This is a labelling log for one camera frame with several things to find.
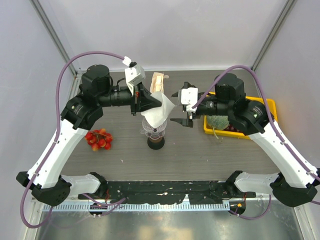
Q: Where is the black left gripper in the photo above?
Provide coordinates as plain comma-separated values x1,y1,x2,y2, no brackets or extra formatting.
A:
97,81,162,116

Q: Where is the white paper coffee filter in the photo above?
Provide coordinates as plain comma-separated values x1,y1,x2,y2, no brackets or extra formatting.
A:
140,91,175,128

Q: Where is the clear plastic coffee dripper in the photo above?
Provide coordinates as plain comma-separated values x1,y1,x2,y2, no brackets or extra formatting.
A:
140,118,167,140

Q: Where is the black base glass carafe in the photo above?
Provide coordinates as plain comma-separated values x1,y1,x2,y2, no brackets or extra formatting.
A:
145,132,165,150

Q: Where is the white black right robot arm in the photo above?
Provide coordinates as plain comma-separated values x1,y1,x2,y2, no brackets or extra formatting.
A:
172,73,320,207

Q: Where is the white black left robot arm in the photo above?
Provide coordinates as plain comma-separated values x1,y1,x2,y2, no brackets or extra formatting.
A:
16,62,162,207

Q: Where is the stack of paper filters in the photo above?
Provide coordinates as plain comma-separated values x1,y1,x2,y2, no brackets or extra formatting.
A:
149,72,169,93

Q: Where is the green netted melon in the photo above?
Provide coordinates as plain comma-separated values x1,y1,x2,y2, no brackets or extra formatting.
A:
206,115,230,131

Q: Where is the red grape bunch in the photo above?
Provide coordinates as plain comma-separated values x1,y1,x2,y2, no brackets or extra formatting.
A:
224,125,240,133

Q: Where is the red cherry bunch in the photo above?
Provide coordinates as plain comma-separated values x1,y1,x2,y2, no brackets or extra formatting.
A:
84,128,114,152

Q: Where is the yellow plastic fruit tray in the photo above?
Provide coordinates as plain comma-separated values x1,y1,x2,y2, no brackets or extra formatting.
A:
203,98,278,140

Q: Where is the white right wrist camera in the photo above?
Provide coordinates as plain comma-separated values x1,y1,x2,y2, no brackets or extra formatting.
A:
177,87,198,113

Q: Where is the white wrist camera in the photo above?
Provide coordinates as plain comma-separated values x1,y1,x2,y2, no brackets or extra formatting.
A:
177,87,198,113
122,56,146,95

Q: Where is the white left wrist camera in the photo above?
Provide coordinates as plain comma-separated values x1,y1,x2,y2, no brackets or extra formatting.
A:
122,56,146,95

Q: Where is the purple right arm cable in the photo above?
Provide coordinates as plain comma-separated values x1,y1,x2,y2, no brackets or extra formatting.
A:
192,65,320,222

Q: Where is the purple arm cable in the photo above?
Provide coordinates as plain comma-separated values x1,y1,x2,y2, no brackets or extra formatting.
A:
192,65,320,222
19,51,131,229

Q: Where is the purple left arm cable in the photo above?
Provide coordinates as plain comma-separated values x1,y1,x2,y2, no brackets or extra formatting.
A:
19,51,131,229

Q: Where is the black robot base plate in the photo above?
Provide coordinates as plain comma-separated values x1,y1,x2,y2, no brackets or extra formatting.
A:
89,180,256,205

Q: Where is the white slotted cable duct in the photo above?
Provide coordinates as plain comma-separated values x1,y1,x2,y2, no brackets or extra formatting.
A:
52,200,230,213

